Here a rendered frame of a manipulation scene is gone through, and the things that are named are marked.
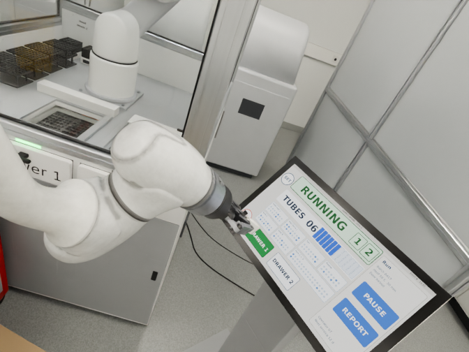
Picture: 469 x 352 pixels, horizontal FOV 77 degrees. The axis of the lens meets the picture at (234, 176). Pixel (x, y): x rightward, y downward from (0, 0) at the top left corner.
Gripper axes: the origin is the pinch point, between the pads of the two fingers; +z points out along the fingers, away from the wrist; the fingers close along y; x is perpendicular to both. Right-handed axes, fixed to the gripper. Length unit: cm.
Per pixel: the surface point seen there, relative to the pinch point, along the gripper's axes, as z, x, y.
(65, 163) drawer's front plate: -15, 39, 49
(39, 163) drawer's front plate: -18, 46, 54
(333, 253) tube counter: 14.9, -12.4, -12.9
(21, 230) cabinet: 0, 82, 58
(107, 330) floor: 55, 100, 28
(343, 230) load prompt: 15.0, -18.0, -9.5
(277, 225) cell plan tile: 14.0, -4.3, 2.0
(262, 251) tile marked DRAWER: 13.7, 3.3, -2.1
